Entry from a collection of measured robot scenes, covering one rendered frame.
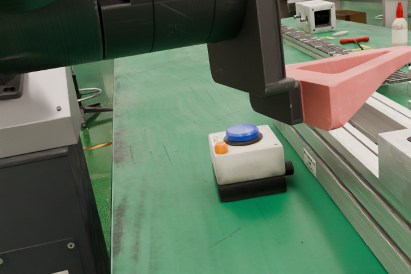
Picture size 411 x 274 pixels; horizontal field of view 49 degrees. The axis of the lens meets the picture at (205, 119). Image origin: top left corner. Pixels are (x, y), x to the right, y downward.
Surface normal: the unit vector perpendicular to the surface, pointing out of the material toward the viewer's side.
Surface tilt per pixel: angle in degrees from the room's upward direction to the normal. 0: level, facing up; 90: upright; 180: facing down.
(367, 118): 90
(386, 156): 90
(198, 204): 0
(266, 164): 90
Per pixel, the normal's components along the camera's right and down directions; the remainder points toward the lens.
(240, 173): 0.09, 0.30
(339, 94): 0.63, 0.10
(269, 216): -0.14, -0.94
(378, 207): -0.99, 0.15
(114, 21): 0.34, 0.61
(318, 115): -0.94, 0.20
